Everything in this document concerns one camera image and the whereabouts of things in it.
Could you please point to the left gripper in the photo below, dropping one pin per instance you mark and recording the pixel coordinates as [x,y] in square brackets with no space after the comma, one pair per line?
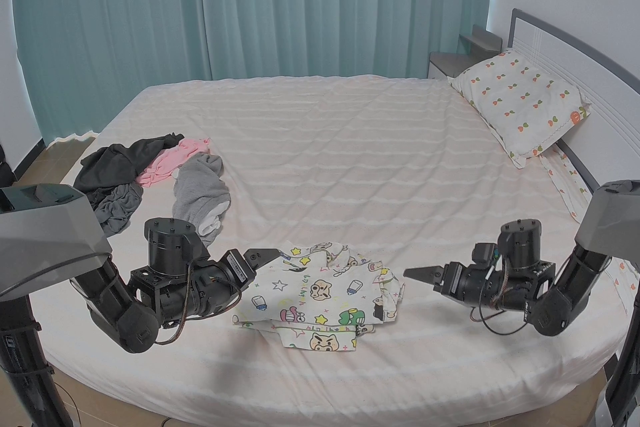
[217,292]

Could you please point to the dark grey garment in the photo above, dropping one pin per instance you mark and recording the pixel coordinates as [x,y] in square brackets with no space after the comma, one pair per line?
[117,210]

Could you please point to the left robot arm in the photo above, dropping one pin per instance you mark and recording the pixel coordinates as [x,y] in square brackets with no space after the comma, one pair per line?
[45,225]

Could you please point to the grey white bedside table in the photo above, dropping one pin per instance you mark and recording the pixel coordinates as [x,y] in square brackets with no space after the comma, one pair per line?
[447,64]

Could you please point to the bed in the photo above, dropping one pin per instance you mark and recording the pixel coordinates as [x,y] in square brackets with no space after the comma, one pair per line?
[350,140]

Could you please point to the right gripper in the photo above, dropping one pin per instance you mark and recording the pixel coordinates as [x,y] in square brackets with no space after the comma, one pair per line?
[470,287]

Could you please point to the grey and white garment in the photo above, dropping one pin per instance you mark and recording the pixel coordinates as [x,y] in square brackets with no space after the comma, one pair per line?
[200,190]

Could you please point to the white printed pyjama top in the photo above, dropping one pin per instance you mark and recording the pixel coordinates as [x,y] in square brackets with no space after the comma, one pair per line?
[320,295]

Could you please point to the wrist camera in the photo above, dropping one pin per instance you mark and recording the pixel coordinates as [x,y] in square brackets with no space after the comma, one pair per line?
[237,269]
[484,255]

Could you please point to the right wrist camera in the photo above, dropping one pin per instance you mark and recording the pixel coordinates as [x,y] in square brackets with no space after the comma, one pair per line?
[484,255]

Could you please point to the white printed pillow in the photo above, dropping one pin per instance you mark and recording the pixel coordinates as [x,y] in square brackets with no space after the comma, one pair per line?
[522,107]

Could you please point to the black garment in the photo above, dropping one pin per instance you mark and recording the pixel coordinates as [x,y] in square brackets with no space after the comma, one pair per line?
[120,160]

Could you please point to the pink garment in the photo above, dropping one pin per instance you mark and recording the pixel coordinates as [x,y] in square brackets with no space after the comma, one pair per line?
[172,160]

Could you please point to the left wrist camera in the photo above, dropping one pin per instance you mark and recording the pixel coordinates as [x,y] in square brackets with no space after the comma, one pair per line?
[237,269]

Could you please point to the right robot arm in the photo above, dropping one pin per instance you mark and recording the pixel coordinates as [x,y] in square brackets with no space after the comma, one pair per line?
[607,220]

